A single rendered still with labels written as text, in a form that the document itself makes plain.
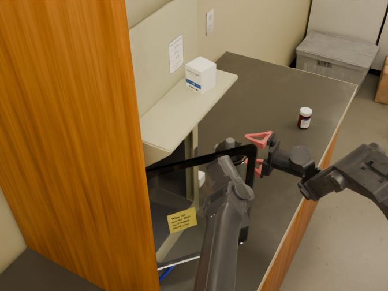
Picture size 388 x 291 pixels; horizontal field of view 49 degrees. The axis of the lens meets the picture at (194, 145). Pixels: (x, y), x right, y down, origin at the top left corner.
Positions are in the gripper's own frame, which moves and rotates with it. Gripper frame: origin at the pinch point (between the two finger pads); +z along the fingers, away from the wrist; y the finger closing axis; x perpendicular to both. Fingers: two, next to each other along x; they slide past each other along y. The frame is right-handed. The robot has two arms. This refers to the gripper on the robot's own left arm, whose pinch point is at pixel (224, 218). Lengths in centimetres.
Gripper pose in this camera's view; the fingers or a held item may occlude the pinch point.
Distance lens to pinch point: 111.2
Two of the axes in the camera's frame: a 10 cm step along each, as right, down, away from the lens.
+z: -1.3, 4.1, 9.0
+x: 9.4, -2.4, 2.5
